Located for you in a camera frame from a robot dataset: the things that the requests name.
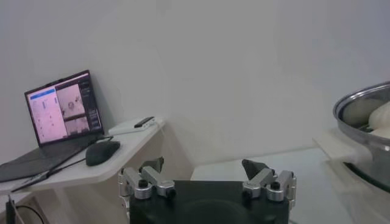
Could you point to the black laptop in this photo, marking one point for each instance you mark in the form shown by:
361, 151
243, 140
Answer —
51, 115

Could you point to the white electric cooker base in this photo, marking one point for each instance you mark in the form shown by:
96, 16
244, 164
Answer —
365, 204

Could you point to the small black white device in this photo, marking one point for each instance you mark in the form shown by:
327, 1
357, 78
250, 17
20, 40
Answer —
144, 122

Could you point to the flat white box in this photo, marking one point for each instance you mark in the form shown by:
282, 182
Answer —
125, 129

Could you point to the white steamed baozi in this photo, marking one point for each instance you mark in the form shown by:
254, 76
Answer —
381, 117

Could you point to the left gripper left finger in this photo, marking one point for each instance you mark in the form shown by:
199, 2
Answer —
158, 181

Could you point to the white side table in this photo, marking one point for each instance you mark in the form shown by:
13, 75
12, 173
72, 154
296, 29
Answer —
91, 173

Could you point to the stainless steel steamer basket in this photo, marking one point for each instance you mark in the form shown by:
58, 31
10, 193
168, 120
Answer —
377, 158

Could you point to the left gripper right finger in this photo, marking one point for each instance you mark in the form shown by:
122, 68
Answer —
259, 181

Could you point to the black computer mouse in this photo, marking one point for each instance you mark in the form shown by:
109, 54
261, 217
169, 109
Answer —
102, 152

